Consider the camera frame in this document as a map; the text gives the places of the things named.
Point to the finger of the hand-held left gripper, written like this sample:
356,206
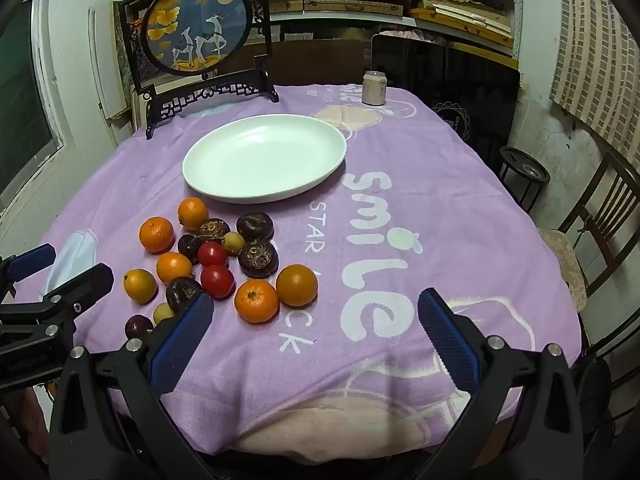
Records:
32,261
85,282

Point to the window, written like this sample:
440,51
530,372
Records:
20,110

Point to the tan longan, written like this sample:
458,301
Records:
233,242
162,312

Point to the white plate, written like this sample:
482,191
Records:
260,160

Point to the white shelf unit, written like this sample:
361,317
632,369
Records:
350,17

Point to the dark red cherry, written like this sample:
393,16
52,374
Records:
138,326
187,247

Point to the brown wooden panel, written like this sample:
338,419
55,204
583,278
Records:
320,62

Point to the beige chair cushion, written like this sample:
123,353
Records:
565,265

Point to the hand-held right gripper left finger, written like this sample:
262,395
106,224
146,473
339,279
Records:
182,340

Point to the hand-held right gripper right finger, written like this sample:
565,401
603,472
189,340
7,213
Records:
447,340

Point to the orange tomato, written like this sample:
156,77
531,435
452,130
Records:
297,285

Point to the pale drink can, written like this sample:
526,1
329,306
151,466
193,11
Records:
374,90

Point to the red cherry tomato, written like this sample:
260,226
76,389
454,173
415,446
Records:
217,281
212,254

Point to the checkered hanging cloth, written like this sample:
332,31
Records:
595,60

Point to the purple printed tablecloth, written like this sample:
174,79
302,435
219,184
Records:
450,240

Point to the black round stool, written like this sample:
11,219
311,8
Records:
522,162

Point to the round deer picture black stand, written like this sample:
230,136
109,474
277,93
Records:
200,25

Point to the tangerine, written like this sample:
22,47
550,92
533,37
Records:
156,234
192,212
174,267
256,301

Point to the black glossy panel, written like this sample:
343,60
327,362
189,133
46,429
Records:
450,75

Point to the wooden chair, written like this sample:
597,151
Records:
607,230

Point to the yellow cherry tomato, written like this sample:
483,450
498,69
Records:
140,285

